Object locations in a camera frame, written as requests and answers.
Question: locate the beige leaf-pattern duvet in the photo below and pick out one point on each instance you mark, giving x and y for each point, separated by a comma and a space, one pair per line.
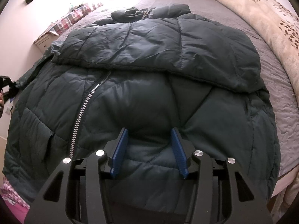
275, 24

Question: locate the white bedside drawer cabinet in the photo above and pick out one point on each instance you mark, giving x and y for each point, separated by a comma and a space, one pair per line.
44, 41

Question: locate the person's left hand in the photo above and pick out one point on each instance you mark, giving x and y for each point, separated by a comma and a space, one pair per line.
1, 103

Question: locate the white wall socket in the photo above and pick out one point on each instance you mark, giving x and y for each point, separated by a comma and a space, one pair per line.
8, 110

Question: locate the dark green puffer jacket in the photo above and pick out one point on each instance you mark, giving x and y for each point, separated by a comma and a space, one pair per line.
173, 69

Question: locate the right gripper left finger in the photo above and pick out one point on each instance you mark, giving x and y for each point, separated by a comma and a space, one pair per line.
75, 192

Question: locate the pink plaid pajama clothing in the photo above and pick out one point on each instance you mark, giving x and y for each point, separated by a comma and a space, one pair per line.
15, 203

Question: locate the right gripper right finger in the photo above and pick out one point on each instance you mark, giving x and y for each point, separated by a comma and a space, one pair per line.
222, 192

